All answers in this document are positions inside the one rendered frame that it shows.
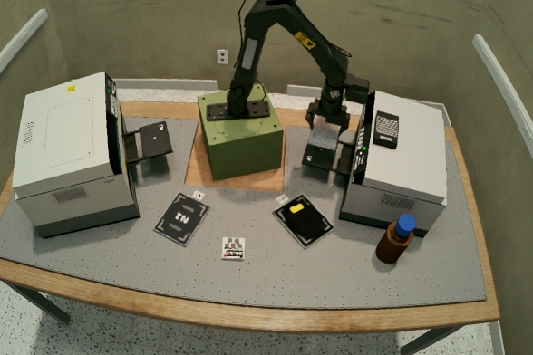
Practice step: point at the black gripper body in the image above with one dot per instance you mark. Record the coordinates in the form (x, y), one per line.
(330, 110)

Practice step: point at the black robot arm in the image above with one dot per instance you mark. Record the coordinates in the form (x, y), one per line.
(333, 65)

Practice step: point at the brown bottle with blue cap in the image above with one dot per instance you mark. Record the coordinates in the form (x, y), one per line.
(395, 239)

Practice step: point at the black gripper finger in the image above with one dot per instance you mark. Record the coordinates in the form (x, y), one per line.
(343, 129)
(310, 119)

